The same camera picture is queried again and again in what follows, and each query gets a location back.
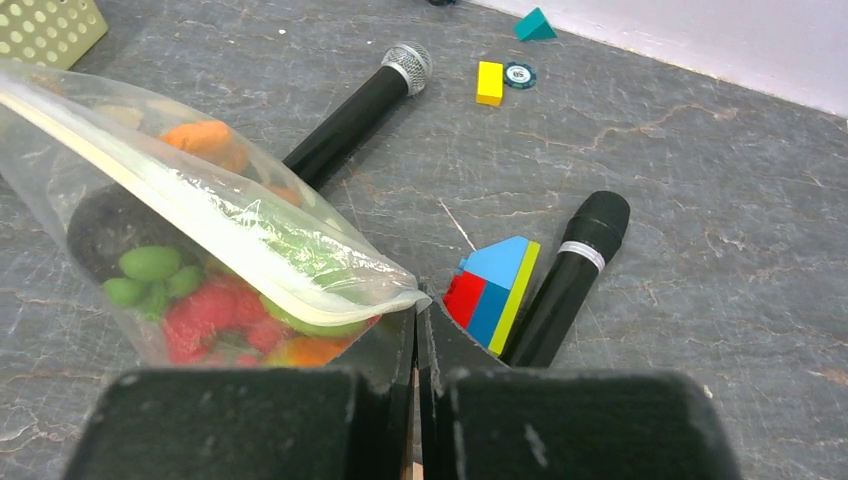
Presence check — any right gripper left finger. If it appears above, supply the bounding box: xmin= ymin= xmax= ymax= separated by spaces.
xmin=65 ymin=309 xmax=415 ymax=479

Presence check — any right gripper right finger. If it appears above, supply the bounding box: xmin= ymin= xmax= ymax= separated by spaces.
xmin=417 ymin=297 xmax=742 ymax=479

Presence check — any orange red toy mango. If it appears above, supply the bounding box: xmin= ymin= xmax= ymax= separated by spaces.
xmin=261 ymin=336 xmax=353 ymax=367

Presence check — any red toy tomato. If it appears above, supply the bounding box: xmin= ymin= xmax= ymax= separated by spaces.
xmin=163 ymin=274 xmax=292 ymax=366

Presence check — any bright green toy leaf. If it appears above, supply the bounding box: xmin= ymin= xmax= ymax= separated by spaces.
xmin=259 ymin=248 xmax=376 ymax=337

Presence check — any clear dotted zip bag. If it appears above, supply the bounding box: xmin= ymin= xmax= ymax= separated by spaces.
xmin=1 ymin=60 xmax=430 ymax=365

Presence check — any green leafy toy vegetable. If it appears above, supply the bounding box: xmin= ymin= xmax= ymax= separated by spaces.
xmin=101 ymin=245 xmax=206 ymax=323

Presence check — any orange toy food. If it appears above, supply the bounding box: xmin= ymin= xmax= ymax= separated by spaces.
xmin=159 ymin=120 xmax=249 ymax=174

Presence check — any dark purple toy fruit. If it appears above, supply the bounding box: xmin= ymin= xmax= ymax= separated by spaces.
xmin=66 ymin=184 xmax=205 ymax=284

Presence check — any red blue toy block house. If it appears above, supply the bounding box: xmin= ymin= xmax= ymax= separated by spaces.
xmin=443 ymin=236 xmax=541 ymax=356

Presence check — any black microphone silver head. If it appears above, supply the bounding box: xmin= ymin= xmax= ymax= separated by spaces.
xmin=283 ymin=42 xmax=433 ymax=190

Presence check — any yellow toy brick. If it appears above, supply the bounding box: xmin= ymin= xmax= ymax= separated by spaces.
xmin=475 ymin=60 xmax=504 ymax=106

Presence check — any small round blue badge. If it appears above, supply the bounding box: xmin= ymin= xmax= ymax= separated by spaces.
xmin=503 ymin=62 xmax=537 ymax=90

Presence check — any teal toy block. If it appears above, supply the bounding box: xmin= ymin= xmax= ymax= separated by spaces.
xmin=513 ymin=7 xmax=557 ymax=42

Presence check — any pale green plastic basket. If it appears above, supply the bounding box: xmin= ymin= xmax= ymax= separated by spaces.
xmin=1 ymin=0 xmax=108 ymax=70

